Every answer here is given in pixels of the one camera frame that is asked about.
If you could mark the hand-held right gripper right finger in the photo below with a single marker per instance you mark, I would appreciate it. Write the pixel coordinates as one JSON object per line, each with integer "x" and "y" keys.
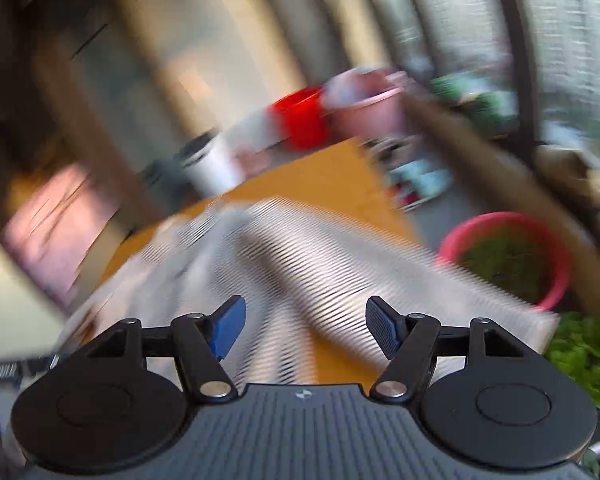
{"x": 382, "y": 327}

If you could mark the white trash bin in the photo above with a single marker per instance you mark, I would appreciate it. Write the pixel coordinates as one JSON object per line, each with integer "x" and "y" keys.
{"x": 212, "y": 165}

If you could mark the green leafy plant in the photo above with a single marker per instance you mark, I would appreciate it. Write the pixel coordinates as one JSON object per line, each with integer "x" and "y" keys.
{"x": 580, "y": 355}

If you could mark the dark window frame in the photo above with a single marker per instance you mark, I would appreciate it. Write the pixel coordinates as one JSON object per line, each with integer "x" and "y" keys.
{"x": 520, "y": 35}

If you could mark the frosted glass door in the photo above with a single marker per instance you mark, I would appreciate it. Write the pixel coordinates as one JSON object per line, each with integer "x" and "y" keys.
{"x": 300, "y": 30}

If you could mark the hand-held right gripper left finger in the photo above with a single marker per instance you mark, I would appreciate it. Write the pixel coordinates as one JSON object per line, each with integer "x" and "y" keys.
{"x": 227, "y": 330}

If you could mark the red plastic bucket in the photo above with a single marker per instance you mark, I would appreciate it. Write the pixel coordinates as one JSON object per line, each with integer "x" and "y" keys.
{"x": 302, "y": 117}

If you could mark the small potted green plant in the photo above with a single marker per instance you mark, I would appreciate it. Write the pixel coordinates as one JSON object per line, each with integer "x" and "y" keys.
{"x": 452, "y": 87}
{"x": 495, "y": 110}

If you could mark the pink flower pot with greens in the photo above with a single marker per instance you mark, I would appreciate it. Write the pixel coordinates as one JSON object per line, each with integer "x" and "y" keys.
{"x": 510, "y": 260}

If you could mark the bed with pink blanket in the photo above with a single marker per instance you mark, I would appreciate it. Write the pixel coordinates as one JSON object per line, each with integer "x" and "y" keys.
{"x": 50, "y": 230}

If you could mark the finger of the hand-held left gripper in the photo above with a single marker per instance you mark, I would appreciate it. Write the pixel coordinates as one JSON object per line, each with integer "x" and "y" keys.
{"x": 10, "y": 370}

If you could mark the striped beige sweater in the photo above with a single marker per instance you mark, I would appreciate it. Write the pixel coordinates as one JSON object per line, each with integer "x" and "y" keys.
{"x": 340, "y": 255}

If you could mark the pink plastic bucket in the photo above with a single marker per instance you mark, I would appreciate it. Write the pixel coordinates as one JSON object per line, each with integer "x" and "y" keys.
{"x": 367, "y": 107}

